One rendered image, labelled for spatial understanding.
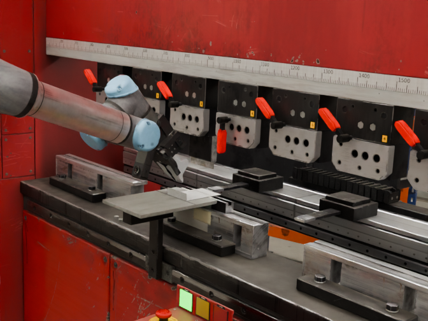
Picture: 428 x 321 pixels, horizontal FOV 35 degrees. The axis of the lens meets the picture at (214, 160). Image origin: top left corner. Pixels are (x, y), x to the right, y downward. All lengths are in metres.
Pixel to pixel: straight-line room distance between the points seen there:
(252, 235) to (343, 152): 0.40
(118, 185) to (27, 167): 0.47
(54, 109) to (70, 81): 1.23
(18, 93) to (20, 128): 1.22
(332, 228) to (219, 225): 0.32
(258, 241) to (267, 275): 0.13
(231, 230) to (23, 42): 1.12
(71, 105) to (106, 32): 0.82
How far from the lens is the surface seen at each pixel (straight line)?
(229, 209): 1.93
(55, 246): 2.48
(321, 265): 1.69
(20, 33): 2.58
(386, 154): 1.51
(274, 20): 1.71
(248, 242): 1.85
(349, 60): 1.56
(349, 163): 1.57
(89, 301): 2.35
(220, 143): 1.80
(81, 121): 1.51
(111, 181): 2.34
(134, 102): 1.75
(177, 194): 1.94
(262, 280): 1.72
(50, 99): 1.45
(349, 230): 1.95
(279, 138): 1.70
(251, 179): 2.11
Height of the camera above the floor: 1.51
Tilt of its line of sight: 12 degrees down
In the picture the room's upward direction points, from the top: 3 degrees clockwise
